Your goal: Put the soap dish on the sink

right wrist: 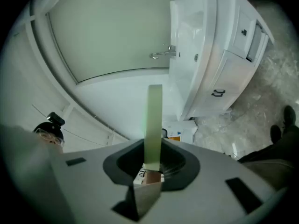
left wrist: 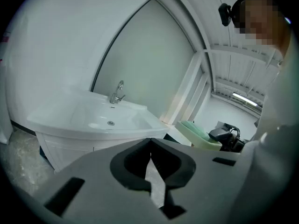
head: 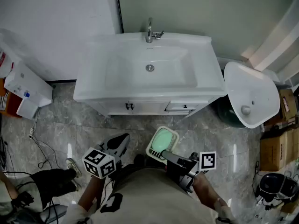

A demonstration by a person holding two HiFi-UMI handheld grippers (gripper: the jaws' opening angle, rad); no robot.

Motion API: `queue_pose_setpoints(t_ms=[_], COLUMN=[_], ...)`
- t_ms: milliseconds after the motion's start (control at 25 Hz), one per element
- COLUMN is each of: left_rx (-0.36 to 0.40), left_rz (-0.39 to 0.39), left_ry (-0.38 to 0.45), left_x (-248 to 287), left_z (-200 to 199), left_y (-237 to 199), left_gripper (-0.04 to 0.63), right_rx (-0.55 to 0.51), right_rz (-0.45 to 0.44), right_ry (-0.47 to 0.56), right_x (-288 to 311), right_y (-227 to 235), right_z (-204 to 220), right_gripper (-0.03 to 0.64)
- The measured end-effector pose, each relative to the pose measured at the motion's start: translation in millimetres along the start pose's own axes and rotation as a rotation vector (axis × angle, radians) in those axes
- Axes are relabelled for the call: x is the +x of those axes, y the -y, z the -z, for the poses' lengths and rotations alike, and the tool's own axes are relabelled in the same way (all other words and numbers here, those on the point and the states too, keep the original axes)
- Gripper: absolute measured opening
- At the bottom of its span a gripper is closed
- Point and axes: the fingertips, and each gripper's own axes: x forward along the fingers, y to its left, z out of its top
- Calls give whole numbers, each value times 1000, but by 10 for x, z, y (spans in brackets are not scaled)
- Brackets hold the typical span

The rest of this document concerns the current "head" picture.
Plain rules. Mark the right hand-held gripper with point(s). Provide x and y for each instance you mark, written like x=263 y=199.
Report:
x=206 y=161

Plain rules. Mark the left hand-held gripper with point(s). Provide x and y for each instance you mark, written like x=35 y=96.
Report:
x=99 y=163

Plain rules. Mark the green soap bar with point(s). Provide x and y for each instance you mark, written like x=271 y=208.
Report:
x=161 y=139

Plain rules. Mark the person's right forearm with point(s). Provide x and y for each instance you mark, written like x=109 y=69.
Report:
x=208 y=190

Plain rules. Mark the person's left forearm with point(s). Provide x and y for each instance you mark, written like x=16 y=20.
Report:
x=91 y=192

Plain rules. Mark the person's black shoe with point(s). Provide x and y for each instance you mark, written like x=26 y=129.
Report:
x=139 y=160

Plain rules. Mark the person's beige shirt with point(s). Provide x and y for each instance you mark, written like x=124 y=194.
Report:
x=151 y=195

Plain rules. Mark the white vanity cabinet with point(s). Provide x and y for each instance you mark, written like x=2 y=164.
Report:
x=147 y=107

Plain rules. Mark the white ceramic vanity sink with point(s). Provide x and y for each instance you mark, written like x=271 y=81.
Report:
x=130 y=78

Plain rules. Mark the dark green bucket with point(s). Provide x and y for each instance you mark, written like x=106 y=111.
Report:
x=224 y=113

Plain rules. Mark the chrome sink drain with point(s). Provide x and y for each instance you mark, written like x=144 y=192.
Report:
x=150 y=68

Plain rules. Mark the small white box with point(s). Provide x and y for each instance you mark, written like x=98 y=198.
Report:
x=26 y=108

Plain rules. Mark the black headset device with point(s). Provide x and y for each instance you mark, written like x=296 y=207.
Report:
x=271 y=184

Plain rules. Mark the large plain cardboard box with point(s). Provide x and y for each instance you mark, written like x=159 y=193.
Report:
x=275 y=150

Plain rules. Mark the white loose ceramic basin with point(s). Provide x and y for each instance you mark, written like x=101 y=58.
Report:
x=252 y=87

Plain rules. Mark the large white carton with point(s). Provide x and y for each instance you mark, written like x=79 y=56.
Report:
x=28 y=80

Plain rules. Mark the orange red box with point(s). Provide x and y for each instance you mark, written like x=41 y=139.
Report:
x=12 y=107

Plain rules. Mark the chrome sink faucet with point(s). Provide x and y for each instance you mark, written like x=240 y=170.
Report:
x=149 y=35

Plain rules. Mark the striped cloth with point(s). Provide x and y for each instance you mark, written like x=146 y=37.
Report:
x=2 y=101

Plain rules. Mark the labelled cardboard box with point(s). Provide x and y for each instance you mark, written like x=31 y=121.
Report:
x=288 y=104

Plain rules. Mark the white plastic bag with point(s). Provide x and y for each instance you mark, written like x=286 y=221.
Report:
x=9 y=52

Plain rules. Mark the grey partition frame post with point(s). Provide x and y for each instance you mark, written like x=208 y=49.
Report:
x=119 y=8

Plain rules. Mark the white metal beam frame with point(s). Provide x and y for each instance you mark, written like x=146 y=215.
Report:
x=275 y=48

